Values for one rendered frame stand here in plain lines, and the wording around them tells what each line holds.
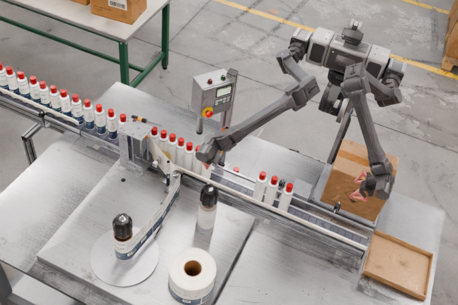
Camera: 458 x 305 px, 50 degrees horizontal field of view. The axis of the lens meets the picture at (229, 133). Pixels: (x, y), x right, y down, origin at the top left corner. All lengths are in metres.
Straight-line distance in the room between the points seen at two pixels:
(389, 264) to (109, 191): 1.44
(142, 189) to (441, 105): 3.32
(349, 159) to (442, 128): 2.36
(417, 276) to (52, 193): 1.86
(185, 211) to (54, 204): 0.65
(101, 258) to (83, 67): 2.69
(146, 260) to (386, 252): 1.19
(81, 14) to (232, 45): 1.72
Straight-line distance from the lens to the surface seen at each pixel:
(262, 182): 2.44
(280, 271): 2.43
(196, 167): 2.57
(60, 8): 4.08
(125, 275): 2.30
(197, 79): 2.27
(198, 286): 2.12
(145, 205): 2.51
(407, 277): 2.62
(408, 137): 4.59
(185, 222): 2.45
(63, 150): 2.86
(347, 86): 2.13
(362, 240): 2.59
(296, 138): 4.19
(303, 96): 2.16
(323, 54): 2.60
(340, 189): 2.59
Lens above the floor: 2.91
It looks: 45 degrees down
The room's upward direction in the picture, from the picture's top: 9 degrees clockwise
